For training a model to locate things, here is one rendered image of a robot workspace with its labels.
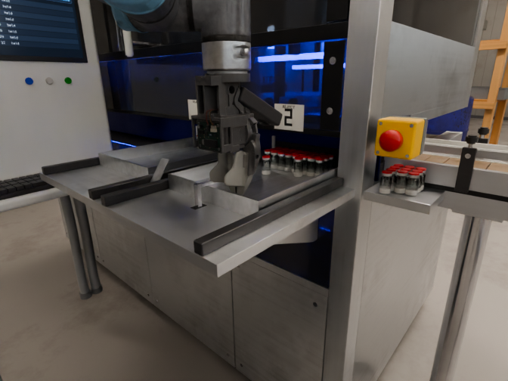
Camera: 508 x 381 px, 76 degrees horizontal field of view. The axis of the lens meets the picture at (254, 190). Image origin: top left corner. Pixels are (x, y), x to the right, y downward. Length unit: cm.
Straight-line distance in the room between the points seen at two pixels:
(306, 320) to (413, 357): 77
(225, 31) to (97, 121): 97
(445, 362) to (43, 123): 140
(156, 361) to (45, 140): 96
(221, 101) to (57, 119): 92
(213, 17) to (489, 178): 58
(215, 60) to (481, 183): 56
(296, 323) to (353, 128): 57
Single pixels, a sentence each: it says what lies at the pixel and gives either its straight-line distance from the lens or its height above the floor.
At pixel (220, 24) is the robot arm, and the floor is 118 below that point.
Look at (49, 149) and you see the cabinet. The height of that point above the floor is 88.
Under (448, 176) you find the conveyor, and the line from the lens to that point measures 79.
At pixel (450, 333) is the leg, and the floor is 52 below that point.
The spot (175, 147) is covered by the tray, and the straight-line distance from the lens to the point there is 115.
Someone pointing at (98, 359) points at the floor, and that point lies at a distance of 168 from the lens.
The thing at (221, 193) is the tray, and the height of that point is 91.
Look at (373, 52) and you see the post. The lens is 70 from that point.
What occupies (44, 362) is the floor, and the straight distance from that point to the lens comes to 177.
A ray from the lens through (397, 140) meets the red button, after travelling 65.
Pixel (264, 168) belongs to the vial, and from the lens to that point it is 80.
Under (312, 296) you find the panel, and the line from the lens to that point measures 92.
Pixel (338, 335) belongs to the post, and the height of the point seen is 48.
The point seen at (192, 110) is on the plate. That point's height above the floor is 102.
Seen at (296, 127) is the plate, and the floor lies 100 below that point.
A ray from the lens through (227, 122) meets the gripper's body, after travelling 50.
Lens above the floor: 111
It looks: 19 degrees down
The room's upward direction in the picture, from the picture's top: 1 degrees counter-clockwise
